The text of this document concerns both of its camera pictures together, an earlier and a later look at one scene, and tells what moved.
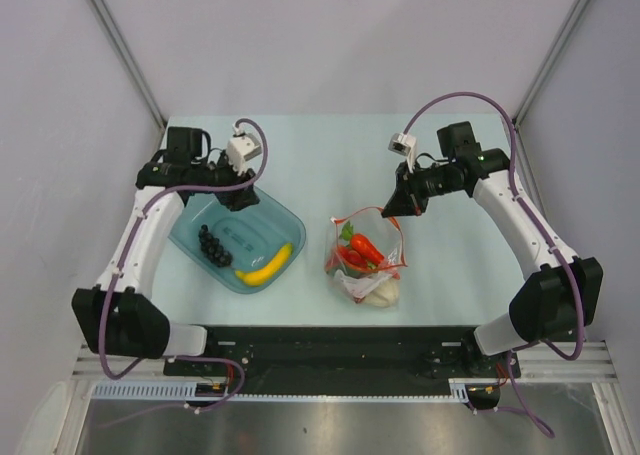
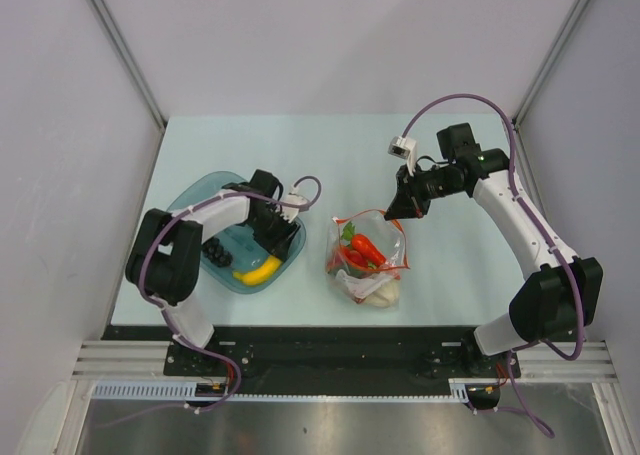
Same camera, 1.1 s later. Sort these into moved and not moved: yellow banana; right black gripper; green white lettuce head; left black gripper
Moved: left black gripper
Not moved: right black gripper; yellow banana; green white lettuce head
